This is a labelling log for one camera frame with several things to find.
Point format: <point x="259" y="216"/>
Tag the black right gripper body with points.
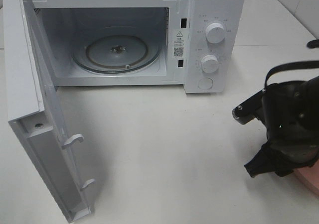
<point x="291" y="111"/>

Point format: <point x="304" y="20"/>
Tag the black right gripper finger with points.
<point x="268" y="160"/>

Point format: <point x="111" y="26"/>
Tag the pink round plate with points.
<point x="309" y="176"/>

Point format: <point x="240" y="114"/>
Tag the round microwave door button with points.
<point x="205" y="83"/>

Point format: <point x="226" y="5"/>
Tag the white microwave door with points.
<point x="34" y="111"/>

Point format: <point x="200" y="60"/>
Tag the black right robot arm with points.
<point x="290" y="113"/>

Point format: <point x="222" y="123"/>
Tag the lower white microwave knob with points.
<point x="209" y="64"/>

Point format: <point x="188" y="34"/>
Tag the white microwave knob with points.
<point x="209" y="64"/>
<point x="215" y="32"/>

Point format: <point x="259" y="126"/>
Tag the upper white microwave knob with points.
<point x="215" y="32"/>

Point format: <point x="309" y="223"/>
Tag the white microwave oven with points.
<point x="63" y="19"/>

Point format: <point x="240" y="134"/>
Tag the white warning label sticker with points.
<point x="178" y="43"/>

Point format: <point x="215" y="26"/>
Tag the glass microwave turntable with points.
<point x="116" y="50"/>

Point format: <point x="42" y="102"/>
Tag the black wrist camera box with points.
<point x="250" y="109"/>

